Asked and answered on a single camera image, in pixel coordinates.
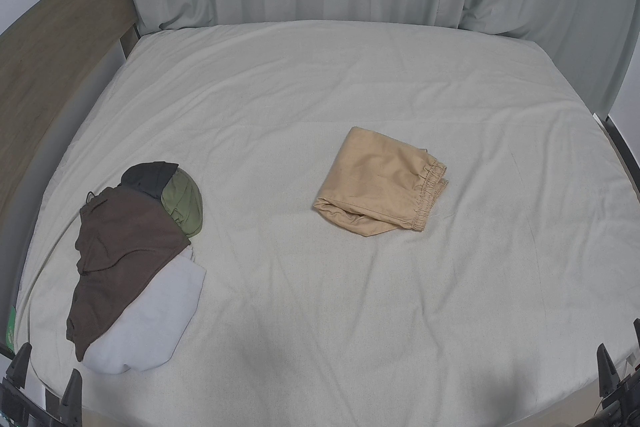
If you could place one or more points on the tan shorts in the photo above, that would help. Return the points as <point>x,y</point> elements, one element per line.
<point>375,175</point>

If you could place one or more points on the bed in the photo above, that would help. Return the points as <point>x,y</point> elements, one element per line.
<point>350,315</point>

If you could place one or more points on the black garment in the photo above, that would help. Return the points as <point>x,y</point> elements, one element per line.
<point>147,177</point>

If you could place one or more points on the green garment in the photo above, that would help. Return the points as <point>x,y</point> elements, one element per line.
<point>185,205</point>

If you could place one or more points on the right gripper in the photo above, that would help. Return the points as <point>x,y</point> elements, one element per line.
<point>612,410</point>

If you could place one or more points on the white garment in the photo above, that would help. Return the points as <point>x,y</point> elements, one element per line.
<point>160,310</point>

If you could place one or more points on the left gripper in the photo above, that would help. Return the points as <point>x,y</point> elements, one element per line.
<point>15,407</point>

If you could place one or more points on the brown garment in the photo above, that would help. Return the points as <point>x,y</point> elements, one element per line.
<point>120,255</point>

